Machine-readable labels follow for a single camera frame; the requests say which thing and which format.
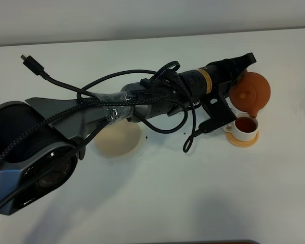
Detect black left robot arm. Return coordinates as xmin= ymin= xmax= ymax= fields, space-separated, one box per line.
xmin=0 ymin=53 xmax=256 ymax=216

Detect beige round teapot coaster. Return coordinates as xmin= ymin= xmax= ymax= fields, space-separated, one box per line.
xmin=94 ymin=119 xmax=142 ymax=157

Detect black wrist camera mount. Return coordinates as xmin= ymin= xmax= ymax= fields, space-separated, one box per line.
xmin=193 ymin=92 xmax=237 ymax=137

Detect brown clay teapot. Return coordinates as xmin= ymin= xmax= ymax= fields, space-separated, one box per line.
xmin=229 ymin=72 xmax=271 ymax=118

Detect near orange cup coaster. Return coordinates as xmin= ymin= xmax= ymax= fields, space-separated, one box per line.
xmin=225 ymin=132 xmax=259 ymax=148

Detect black cable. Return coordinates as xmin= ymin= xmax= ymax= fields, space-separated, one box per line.
xmin=0 ymin=53 xmax=201 ymax=244

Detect near white teacup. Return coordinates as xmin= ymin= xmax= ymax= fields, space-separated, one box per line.
xmin=223 ymin=113 xmax=259 ymax=142

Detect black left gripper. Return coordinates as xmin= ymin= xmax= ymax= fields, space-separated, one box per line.
xmin=205 ymin=52 xmax=256 ymax=98

